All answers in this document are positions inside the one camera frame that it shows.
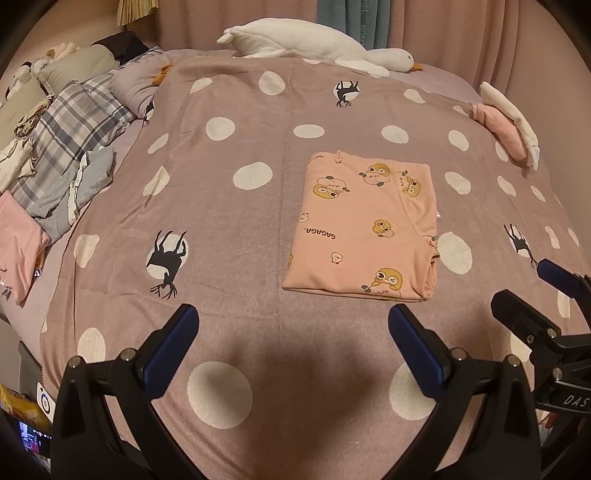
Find lit phone screen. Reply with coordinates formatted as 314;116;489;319
18;418;51;462

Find lilac bed sheet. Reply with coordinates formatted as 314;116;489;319
0;46;481;370

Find grey-blue ruffled cloth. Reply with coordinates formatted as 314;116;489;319
28;147;116;243

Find pink folded cloth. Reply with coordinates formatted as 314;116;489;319
471;102;528;162

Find white round device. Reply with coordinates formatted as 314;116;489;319
34;381;56;414

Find yellow packet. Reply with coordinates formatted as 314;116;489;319
0;383;51;435

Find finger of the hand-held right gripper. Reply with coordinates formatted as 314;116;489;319
490;289;591;350
537;258;591;301

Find floral cloth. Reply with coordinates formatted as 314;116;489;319
13;97;51;139

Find black and white plush toy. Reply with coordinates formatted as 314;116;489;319
4;60;49;100

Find grey plaid quilt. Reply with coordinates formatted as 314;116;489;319
9;74;134;217

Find mauve polka dot blanket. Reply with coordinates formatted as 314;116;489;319
39;48;585;480

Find white crumpled cloth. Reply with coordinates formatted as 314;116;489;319
0;136;38;192

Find pink cartoon print shirt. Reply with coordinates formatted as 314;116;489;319
281;148;439;304

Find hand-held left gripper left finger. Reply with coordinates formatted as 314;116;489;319
50;302;200;480

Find white goose plush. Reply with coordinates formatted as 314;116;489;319
216;17;424;78

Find beige pillow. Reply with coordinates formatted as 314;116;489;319
37;44;118;93

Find cream plush toy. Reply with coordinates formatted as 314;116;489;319
44;41;81;61

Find pink garment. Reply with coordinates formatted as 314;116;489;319
0;190;51;305

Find lilac pillow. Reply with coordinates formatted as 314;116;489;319
110;46;167;118

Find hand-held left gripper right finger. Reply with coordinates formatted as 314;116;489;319
388;303;542;480

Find dark brown pillow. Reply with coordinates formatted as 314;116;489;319
92;31;151;65

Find white folded cloth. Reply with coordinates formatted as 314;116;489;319
479;81;541;169

